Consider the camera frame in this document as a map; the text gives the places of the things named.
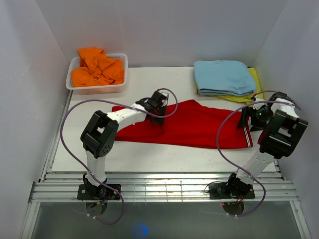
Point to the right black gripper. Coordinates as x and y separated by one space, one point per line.
242 122

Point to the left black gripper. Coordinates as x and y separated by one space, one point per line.
160 120

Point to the red trousers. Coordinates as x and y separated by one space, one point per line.
192 125

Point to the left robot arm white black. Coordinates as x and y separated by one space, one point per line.
100 133

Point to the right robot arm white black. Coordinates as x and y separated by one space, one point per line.
281 130

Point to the yellow folded trousers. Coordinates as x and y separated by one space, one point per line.
242 99

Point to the light blue folded trousers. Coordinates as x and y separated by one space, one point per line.
223 77

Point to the orange trousers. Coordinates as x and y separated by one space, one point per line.
97 69

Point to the white plastic basket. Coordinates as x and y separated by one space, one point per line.
75 63

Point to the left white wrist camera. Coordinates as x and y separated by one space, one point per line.
163 98

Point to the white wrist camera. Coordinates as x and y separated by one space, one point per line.
163 98
258 102

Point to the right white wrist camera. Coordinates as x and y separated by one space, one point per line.
258 102

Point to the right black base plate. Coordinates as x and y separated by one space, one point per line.
219 190

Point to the aluminium rail frame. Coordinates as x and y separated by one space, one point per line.
175 175

